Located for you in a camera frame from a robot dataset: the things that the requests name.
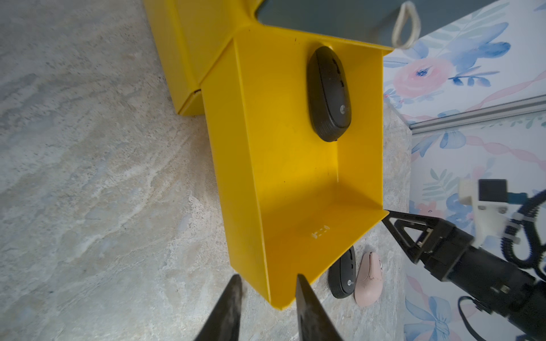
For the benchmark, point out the aluminium corner frame post right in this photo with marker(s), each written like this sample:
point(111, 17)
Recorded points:
point(512, 109)

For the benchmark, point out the teal blue drawer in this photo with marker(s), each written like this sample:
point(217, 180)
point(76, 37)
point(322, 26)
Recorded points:
point(393, 24)

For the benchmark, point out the yellow drawer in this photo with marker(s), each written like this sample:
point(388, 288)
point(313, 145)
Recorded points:
point(291, 202)

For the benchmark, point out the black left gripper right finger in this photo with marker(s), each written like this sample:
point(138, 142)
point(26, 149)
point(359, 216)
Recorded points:
point(313, 322)

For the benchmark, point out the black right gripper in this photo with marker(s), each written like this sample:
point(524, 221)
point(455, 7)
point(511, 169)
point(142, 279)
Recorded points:
point(446, 251)

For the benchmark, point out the black computer mouse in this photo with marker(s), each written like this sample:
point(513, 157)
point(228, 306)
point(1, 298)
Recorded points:
point(342, 275)
point(329, 101)

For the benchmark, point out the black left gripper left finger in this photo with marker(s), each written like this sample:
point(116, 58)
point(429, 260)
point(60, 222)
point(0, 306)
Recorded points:
point(224, 321)

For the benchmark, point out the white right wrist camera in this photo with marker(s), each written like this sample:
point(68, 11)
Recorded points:
point(490, 201)

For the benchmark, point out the pink computer mouse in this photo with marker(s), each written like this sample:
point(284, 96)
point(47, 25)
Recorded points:
point(369, 281)

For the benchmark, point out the yellow plastic drawer cabinet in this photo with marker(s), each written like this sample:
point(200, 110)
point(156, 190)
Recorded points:
point(190, 36)

